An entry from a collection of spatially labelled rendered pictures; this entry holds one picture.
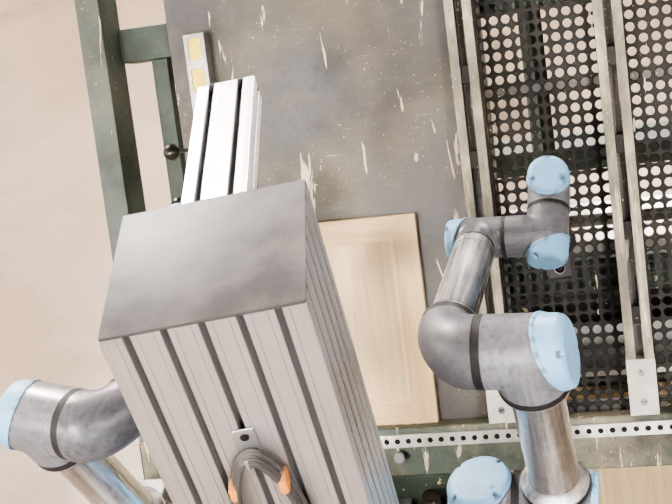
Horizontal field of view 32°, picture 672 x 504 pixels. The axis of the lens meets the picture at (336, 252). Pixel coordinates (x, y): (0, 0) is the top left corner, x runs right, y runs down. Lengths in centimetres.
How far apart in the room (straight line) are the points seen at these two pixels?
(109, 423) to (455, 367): 54
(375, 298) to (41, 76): 461
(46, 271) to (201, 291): 396
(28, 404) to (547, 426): 81
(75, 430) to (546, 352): 72
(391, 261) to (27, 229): 323
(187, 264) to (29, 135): 507
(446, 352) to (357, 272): 96
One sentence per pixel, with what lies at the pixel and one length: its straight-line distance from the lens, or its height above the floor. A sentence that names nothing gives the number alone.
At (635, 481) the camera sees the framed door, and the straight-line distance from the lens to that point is 311.
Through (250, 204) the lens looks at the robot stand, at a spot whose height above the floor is 203.
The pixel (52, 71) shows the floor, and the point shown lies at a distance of 708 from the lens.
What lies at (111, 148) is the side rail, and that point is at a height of 152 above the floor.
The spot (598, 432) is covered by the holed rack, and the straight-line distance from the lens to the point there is 267.
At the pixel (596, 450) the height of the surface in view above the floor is 84.
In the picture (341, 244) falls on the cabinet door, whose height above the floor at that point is 126.
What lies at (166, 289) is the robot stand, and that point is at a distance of 140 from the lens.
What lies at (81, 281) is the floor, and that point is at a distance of 517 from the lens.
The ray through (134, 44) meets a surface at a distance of 287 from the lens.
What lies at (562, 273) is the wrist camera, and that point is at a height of 140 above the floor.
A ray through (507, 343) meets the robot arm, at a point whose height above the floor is 167.
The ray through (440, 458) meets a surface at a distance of 273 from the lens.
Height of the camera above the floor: 284
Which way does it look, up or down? 36 degrees down
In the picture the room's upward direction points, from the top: 16 degrees counter-clockwise
